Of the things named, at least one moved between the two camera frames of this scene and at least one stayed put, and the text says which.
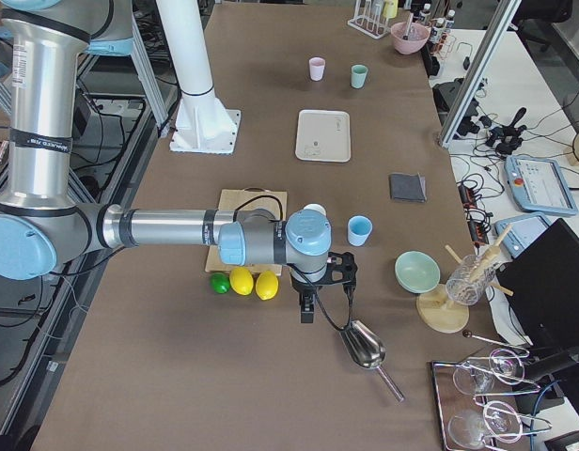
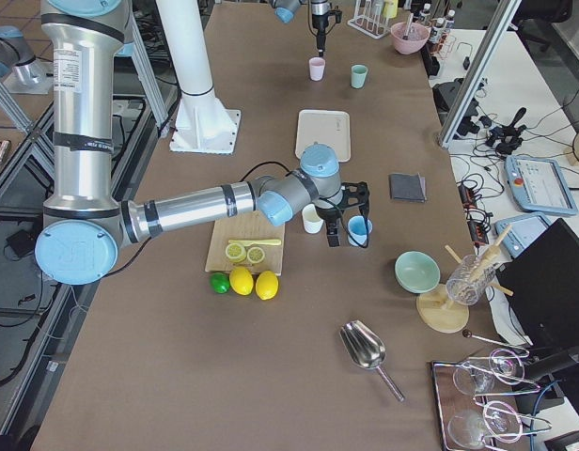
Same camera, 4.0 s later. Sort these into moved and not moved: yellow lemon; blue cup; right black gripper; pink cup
Moved: right black gripper
Not moved: pink cup; blue cup; yellow lemon
